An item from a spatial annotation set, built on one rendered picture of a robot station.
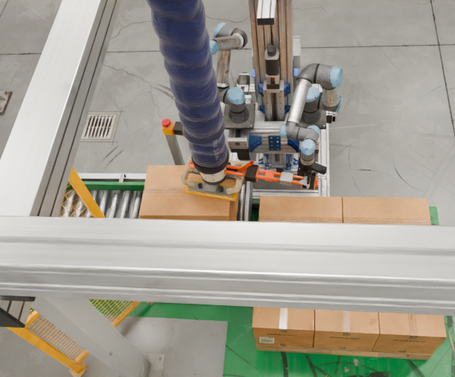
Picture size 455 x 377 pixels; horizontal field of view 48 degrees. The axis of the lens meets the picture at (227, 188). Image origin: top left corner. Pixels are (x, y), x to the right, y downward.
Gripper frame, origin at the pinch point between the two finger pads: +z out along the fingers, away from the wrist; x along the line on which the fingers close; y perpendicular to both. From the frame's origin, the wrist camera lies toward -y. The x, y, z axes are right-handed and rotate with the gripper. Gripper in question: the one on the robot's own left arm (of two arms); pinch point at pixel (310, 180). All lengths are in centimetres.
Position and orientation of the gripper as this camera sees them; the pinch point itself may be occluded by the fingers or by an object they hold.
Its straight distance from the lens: 310.9
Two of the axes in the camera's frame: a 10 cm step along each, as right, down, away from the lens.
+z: 1.1, 5.4, 8.4
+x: -2.5, 8.3, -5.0
